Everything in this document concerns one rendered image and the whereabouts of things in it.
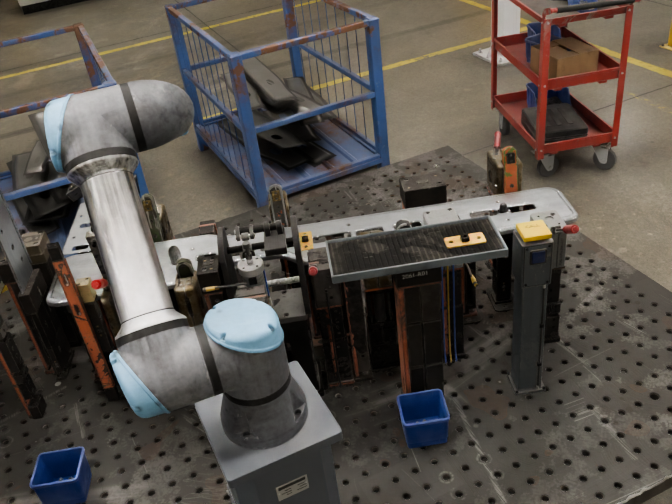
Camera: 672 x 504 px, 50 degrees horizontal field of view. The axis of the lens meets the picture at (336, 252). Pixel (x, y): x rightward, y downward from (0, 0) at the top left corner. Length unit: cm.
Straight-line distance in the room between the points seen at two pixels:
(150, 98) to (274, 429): 58
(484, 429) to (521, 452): 10
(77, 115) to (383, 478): 100
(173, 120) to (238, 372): 43
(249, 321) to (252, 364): 7
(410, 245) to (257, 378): 54
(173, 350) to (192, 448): 73
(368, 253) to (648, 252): 226
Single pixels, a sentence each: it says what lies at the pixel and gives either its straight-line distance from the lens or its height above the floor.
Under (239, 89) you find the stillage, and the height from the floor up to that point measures 78.
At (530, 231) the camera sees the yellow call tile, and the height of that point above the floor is 116.
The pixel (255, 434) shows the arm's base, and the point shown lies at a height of 113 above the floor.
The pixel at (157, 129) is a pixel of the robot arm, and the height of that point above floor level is 156.
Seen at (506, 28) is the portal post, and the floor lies 24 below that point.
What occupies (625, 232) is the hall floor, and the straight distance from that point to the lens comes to 375.
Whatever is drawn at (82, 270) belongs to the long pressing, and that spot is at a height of 100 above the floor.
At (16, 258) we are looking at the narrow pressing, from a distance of 200.
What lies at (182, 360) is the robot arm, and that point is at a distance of 113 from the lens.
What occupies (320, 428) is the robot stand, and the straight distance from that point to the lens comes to 126.
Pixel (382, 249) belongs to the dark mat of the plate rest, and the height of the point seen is 116.
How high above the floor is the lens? 203
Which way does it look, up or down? 34 degrees down
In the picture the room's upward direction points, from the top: 8 degrees counter-clockwise
